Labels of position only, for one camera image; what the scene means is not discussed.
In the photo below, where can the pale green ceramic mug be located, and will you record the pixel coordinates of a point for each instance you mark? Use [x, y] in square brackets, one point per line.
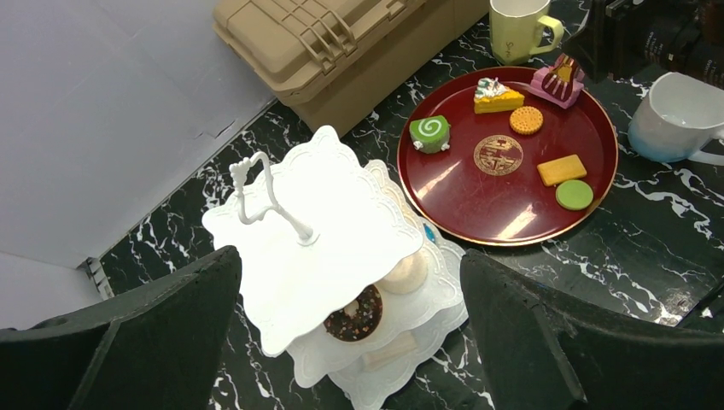
[520, 29]

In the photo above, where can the orange round cookie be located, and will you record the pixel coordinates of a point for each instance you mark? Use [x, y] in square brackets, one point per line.
[526, 120]

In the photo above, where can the metal tongs with white handle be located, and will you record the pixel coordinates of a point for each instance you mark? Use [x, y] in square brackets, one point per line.
[560, 76]

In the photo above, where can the red round tray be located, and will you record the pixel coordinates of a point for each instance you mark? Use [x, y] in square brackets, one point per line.
[486, 188]

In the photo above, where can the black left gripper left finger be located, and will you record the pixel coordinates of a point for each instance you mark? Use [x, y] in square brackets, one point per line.
[155, 347]

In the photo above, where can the blue sprinkled donut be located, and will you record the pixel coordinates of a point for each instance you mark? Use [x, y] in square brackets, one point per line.
[429, 233]

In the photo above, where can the white mug blue base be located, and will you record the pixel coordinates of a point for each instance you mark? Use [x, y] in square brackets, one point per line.
[677, 118]

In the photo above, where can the green swirl roll cake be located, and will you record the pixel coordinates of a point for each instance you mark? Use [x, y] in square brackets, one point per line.
[430, 135]

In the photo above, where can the orange square cake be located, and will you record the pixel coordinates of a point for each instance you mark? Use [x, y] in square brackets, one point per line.
[562, 169]

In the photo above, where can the pink cake with cherry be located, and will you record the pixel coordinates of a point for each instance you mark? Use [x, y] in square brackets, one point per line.
[536, 89]

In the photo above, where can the tan plastic toolbox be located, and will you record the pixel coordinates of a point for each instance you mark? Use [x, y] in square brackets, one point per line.
[333, 61]

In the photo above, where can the white round cream puff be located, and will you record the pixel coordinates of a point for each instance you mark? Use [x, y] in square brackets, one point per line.
[407, 275]

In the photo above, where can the yellow cake slice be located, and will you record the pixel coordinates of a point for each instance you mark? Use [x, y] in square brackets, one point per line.
[492, 96]

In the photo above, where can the green round macaron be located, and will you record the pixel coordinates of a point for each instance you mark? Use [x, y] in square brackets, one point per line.
[574, 195]

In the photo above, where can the chocolate glazed donut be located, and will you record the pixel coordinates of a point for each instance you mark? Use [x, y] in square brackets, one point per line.
[357, 320]

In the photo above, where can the white three-tier dessert stand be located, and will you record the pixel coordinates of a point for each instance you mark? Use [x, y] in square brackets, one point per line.
[313, 231]

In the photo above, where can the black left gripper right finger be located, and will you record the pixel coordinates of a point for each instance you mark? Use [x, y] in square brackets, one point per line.
[542, 348]

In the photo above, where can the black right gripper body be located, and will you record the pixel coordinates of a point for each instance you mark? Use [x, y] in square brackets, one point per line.
[618, 39]

